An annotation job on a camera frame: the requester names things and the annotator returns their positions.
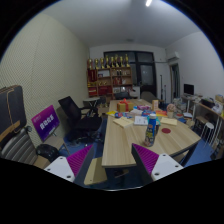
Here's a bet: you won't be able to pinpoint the dark suitcase tan trim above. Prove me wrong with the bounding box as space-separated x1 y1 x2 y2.
0 84 28 141

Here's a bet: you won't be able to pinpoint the grey striped chair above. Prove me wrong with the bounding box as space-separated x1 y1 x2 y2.
0 128 38 162

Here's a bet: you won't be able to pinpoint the white round stool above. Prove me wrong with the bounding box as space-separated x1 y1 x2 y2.
200 122 215 141

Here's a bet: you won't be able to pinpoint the pink flowers in white pot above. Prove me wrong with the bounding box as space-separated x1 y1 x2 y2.
166 103 177 119

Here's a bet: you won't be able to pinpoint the black bag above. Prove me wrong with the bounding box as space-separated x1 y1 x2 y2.
35 143 61 164

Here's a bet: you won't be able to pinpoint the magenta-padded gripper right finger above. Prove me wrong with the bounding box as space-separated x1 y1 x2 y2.
130 143 185 186

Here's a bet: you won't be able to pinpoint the purple sign board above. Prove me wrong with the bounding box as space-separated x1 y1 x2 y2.
31 104 61 143

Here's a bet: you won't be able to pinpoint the white air conditioner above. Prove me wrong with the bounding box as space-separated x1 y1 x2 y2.
166 51 181 62

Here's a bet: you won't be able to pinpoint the yellow gift box red ribbon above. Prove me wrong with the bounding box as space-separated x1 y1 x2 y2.
116 98 130 113

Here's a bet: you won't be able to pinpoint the pile of books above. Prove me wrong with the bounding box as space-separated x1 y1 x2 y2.
174 98 188 116

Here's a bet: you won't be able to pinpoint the small grey side table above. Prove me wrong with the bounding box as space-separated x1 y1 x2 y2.
83 96 101 108

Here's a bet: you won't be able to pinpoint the wooden side desk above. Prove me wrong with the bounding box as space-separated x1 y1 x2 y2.
181 94 224 158

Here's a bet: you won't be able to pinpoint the wooden shelf unit with trophies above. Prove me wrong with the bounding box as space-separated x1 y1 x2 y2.
86 54 134 98

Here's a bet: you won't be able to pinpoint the black office chair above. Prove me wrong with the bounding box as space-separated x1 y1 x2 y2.
58 96 104 141

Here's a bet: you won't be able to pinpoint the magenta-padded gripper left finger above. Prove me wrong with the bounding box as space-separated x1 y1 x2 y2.
44 143 97 186

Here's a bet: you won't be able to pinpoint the computer monitor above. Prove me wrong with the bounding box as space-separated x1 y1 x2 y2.
183 83 195 97

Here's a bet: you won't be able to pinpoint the blue drink bottle white cap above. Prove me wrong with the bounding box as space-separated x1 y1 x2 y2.
143 113 158 148

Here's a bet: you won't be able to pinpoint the dark glass door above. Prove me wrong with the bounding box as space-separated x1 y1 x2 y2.
103 50 158 98

